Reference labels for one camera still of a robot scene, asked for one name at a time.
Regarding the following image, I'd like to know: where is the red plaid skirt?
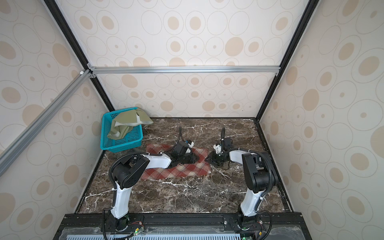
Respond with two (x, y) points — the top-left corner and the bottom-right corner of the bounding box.
(141, 147), (211, 180)

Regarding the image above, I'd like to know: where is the olive green skirt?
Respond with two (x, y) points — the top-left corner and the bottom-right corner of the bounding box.
(107, 108), (154, 140)

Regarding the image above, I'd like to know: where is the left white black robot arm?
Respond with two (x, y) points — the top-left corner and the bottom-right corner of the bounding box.
(109, 128), (198, 220)

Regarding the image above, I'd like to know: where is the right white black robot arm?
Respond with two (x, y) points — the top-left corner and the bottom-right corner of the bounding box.
(206, 128), (279, 217)

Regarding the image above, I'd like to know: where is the teal plastic basket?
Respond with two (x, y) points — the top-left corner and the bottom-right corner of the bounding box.
(99, 107), (144, 153)

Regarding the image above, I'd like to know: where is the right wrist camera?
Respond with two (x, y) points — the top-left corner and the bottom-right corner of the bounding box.
(214, 145), (223, 155)

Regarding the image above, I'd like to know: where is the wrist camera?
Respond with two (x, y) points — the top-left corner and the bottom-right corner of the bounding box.
(214, 145), (223, 155)
(186, 140), (194, 154)

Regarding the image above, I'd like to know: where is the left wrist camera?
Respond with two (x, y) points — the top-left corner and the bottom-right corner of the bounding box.
(186, 140), (194, 154)

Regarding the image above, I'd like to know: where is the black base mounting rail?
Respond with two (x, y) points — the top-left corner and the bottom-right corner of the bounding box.
(54, 212), (311, 240)

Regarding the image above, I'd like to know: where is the horizontal aluminium back rail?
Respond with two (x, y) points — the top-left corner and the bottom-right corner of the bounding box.
(89, 66), (280, 74)

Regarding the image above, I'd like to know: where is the diagonal aluminium left rail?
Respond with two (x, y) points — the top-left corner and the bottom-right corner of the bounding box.
(1, 70), (91, 175)

